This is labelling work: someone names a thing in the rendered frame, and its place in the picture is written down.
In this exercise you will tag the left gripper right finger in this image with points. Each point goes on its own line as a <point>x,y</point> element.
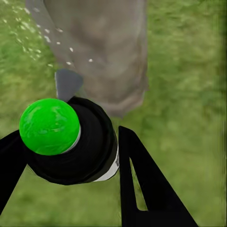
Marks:
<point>165,209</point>

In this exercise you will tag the tree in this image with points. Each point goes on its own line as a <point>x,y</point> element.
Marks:
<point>105,41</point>

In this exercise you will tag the pesticide atomizer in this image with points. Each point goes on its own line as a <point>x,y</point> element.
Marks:
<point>69,140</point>

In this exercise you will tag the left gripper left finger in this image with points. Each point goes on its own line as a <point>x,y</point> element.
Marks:
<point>12,165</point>

